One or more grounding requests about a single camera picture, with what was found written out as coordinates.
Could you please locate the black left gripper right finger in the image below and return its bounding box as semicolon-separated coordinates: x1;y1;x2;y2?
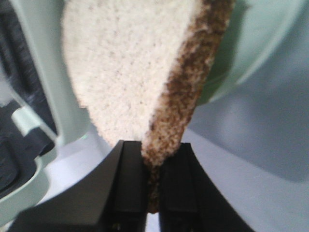
159;143;252;232

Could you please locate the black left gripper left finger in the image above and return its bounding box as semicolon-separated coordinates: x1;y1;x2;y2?
9;141;148;232

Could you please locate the bread slice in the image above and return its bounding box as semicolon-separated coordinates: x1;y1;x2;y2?
61;0;236;213

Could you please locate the green breakfast maker base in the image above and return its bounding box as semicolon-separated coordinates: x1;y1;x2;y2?
0;0;94;215

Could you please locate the light green round plate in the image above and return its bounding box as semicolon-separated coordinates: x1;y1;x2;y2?
198;0;309;105

